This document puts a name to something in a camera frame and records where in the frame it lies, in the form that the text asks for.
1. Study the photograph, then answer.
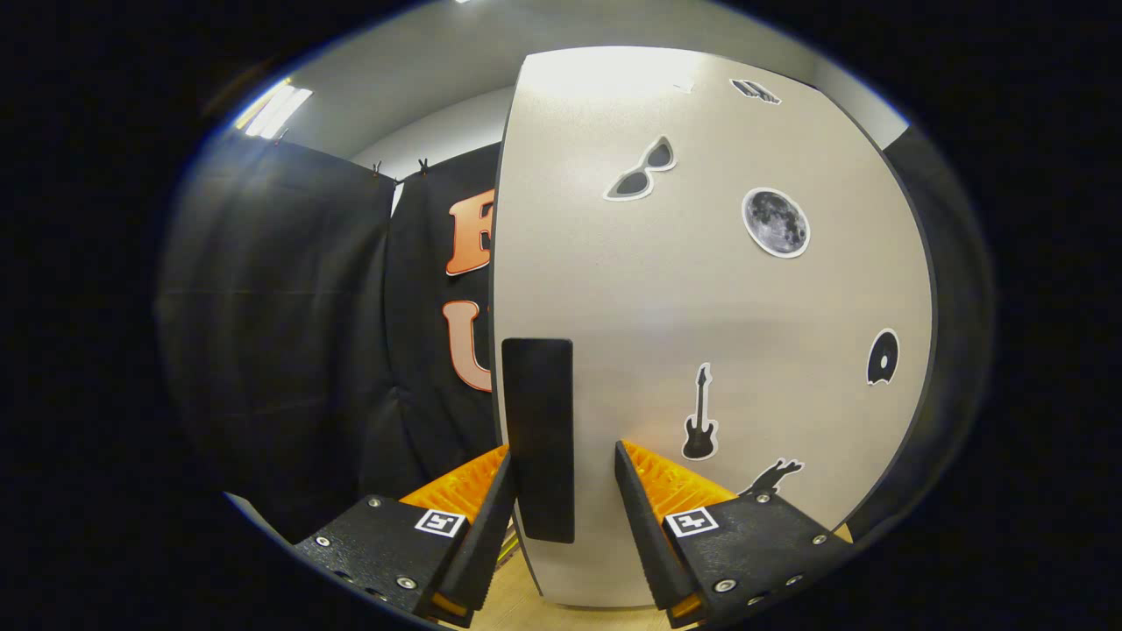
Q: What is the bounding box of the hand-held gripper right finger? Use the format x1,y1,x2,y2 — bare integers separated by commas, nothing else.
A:
612,438,855,630

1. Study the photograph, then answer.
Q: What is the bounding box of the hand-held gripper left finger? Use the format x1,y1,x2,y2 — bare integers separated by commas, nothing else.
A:
292,443,518,628

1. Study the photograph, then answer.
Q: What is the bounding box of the black door handle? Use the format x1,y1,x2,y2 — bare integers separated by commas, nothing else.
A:
501,337,576,544

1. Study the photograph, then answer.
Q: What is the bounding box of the beige shoe cabinet door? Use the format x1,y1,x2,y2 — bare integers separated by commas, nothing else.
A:
489,46,935,610

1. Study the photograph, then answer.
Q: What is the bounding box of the dark grey shoe cabinet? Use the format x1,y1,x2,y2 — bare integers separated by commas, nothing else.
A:
487,44,941,612

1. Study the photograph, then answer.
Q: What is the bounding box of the black backdrop cloth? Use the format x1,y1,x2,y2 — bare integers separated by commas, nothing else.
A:
158,123,996,544

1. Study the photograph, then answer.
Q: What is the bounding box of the row of black cloth clips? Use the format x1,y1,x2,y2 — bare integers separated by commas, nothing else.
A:
272,127,432,181

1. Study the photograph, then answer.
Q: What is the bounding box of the ceiling light panel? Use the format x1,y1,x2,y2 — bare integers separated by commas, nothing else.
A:
233,79,314,141

